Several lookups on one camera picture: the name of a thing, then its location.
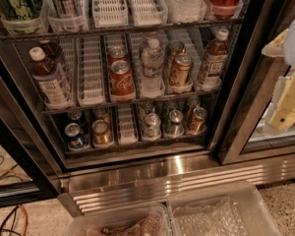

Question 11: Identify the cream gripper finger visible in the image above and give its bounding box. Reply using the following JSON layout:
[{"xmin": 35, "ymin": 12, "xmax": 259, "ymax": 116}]
[{"xmin": 262, "ymin": 29, "xmax": 288, "ymax": 58}]

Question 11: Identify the brown tea bottle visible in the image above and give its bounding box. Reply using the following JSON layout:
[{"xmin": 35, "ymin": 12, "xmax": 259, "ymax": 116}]
[{"xmin": 198, "ymin": 29, "xmax": 229, "ymax": 89}]

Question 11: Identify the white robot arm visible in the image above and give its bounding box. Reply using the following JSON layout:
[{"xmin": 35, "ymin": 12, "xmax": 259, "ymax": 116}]
[{"xmin": 262, "ymin": 19, "xmax": 295, "ymax": 134}]

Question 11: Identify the clear bottle top shelf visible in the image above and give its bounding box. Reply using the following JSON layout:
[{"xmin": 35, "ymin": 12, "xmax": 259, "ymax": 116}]
[{"xmin": 165, "ymin": 0, "xmax": 207, "ymax": 24}]

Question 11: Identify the clear water bottle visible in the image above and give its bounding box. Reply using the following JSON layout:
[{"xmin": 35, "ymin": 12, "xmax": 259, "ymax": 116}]
[{"xmin": 141, "ymin": 38, "xmax": 164, "ymax": 96}]

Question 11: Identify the empty white tray bottom shelf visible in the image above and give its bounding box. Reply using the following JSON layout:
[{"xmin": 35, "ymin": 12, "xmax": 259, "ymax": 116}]
[{"xmin": 117, "ymin": 104, "xmax": 138, "ymax": 145}]

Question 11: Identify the empty white tray shelf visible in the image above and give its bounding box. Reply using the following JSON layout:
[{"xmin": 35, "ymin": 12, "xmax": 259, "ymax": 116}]
[
  {"xmin": 77, "ymin": 36, "xmax": 105, "ymax": 107},
  {"xmin": 117, "ymin": 104, "xmax": 138, "ymax": 145}
]

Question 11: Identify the empty white tray middle shelf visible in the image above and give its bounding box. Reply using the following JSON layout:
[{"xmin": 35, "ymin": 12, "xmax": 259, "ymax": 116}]
[{"xmin": 77, "ymin": 36, "xmax": 105, "ymax": 107}]

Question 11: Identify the steel fridge base grille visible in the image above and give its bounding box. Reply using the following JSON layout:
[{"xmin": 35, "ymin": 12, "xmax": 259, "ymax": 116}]
[{"xmin": 58, "ymin": 153, "xmax": 295, "ymax": 216}]

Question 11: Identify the left front tea bottle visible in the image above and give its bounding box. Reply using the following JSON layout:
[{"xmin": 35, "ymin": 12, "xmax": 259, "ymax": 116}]
[{"xmin": 29, "ymin": 47, "xmax": 74, "ymax": 109}]

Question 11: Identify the left rear tea bottle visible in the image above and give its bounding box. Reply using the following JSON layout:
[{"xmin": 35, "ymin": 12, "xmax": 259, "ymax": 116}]
[{"xmin": 39, "ymin": 39, "xmax": 67, "ymax": 72}]

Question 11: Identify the open glass fridge door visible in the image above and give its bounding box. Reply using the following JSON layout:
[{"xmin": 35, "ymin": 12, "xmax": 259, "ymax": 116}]
[{"xmin": 0, "ymin": 41, "xmax": 61, "ymax": 207}]

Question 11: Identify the bottom right front gold can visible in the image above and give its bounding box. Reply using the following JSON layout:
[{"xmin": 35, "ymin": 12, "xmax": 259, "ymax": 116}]
[{"xmin": 187, "ymin": 107, "xmax": 207, "ymax": 135}]

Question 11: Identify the bottom right rear gold can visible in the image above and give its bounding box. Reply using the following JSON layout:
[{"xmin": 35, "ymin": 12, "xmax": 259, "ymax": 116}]
[{"xmin": 185, "ymin": 95, "xmax": 201, "ymax": 118}]

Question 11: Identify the front gold soda can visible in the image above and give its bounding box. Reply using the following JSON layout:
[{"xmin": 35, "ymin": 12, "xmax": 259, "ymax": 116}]
[{"xmin": 169, "ymin": 53, "xmax": 194, "ymax": 93}]

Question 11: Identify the gold soda can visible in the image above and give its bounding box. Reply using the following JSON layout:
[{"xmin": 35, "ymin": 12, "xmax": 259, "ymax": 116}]
[
  {"xmin": 169, "ymin": 53, "xmax": 194, "ymax": 93},
  {"xmin": 165, "ymin": 40, "xmax": 185, "ymax": 75}
]

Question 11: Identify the rear gold soda can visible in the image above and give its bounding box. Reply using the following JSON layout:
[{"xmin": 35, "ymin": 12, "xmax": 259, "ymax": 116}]
[{"xmin": 165, "ymin": 40, "xmax": 185, "ymax": 75}]

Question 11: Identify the front green soda can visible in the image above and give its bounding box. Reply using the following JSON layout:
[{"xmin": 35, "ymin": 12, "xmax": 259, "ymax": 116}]
[{"xmin": 164, "ymin": 110, "xmax": 184, "ymax": 138}]

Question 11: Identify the green soda can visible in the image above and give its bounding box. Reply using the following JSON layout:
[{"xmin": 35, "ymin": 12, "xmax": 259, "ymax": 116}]
[
  {"xmin": 164, "ymin": 110, "xmax": 184, "ymax": 138},
  {"xmin": 163, "ymin": 100, "xmax": 178, "ymax": 116}
]

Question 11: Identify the rear green soda can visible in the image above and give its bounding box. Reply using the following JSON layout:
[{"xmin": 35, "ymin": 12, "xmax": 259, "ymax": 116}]
[{"xmin": 163, "ymin": 100, "xmax": 178, "ymax": 116}]

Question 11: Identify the right clear plastic bin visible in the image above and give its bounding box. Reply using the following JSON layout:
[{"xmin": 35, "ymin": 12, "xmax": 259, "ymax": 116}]
[{"xmin": 167, "ymin": 181, "xmax": 282, "ymax": 236}]

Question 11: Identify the clear plastic bin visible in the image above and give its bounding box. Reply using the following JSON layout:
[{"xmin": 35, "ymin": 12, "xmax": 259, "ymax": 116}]
[
  {"xmin": 63, "ymin": 204, "xmax": 173, "ymax": 236},
  {"xmin": 167, "ymin": 181, "xmax": 282, "ymax": 236}
]

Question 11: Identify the bubble wrap sheet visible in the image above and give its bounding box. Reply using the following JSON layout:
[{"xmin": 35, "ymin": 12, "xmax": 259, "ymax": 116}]
[{"xmin": 173, "ymin": 197, "xmax": 249, "ymax": 236}]

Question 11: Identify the empty white tray top right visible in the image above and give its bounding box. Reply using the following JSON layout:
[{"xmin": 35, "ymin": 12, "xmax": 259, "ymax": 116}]
[{"xmin": 129, "ymin": 0, "xmax": 168, "ymax": 27}]

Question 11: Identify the front silver soda can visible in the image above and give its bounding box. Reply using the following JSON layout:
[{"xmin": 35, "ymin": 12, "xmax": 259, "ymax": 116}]
[{"xmin": 143, "ymin": 113, "xmax": 161, "ymax": 141}]

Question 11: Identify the silver soda can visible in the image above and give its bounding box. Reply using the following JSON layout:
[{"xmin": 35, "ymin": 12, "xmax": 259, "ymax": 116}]
[
  {"xmin": 143, "ymin": 113, "xmax": 161, "ymax": 141},
  {"xmin": 139, "ymin": 101, "xmax": 155, "ymax": 121}
]

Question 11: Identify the rear silver soda can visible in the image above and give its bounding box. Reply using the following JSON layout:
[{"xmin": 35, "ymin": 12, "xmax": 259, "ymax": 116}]
[{"xmin": 139, "ymin": 101, "xmax": 155, "ymax": 121}]

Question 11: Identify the front red cola can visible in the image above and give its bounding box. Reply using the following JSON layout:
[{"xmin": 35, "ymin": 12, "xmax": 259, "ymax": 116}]
[{"xmin": 109, "ymin": 60, "xmax": 136, "ymax": 102}]

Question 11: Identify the red cola can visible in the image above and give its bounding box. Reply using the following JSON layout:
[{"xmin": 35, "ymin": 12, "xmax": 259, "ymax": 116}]
[
  {"xmin": 107, "ymin": 46, "xmax": 129, "ymax": 64},
  {"xmin": 109, "ymin": 60, "xmax": 136, "ymax": 102}
]

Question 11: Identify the rear red cola can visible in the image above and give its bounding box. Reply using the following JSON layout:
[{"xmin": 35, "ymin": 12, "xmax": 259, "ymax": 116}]
[{"xmin": 107, "ymin": 46, "xmax": 129, "ymax": 64}]

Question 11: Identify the empty white tray top left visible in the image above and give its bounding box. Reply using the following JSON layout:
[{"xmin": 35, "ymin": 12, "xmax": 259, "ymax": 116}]
[{"xmin": 91, "ymin": 0, "xmax": 128, "ymax": 28}]

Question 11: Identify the left clear plastic bin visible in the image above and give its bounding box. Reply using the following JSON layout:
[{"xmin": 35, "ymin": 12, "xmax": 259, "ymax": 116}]
[{"xmin": 63, "ymin": 204, "xmax": 173, "ymax": 236}]

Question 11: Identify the rear blue pepsi can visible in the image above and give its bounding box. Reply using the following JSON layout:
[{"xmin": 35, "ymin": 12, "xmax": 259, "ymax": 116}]
[{"xmin": 67, "ymin": 110, "xmax": 88, "ymax": 129}]

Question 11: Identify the blue pepsi can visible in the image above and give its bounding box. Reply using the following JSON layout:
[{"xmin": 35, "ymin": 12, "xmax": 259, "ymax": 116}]
[
  {"xmin": 67, "ymin": 110, "xmax": 88, "ymax": 129},
  {"xmin": 64, "ymin": 123, "xmax": 89, "ymax": 150}
]

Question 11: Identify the front blue pepsi can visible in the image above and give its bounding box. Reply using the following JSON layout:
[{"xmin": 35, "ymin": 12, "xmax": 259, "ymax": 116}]
[{"xmin": 64, "ymin": 123, "xmax": 89, "ymax": 150}]

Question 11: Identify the orange cable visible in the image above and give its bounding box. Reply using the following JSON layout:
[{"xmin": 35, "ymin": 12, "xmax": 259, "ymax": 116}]
[{"xmin": 17, "ymin": 204, "xmax": 30, "ymax": 236}]

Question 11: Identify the black cable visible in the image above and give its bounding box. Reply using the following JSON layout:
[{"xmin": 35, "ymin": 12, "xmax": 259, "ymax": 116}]
[{"xmin": 0, "ymin": 205, "xmax": 23, "ymax": 236}]

